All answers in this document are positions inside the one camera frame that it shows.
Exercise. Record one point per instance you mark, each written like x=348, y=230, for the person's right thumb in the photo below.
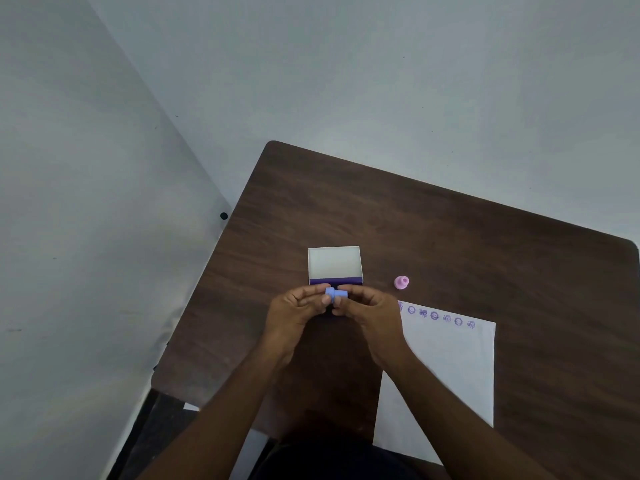
x=346, y=306

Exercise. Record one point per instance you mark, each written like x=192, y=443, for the person's right forearm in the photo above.
x=460, y=424

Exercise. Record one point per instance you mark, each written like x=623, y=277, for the person's right hand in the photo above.
x=379, y=322

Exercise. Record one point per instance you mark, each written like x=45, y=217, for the person's left thumb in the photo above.
x=318, y=304

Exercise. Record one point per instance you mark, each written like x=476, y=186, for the blue toy stamp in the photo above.
x=336, y=294

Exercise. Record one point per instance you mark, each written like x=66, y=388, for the person's left forearm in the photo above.
x=225, y=419

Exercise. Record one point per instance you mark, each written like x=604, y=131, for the person's dark trousers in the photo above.
x=330, y=457

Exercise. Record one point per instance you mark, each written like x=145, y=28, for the person's left hand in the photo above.
x=286, y=320

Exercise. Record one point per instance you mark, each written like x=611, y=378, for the pink stamp cap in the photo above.
x=401, y=282

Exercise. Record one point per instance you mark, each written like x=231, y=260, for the purple open box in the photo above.
x=335, y=265

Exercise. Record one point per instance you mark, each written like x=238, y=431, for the white stamped paper sheet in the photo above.
x=445, y=374

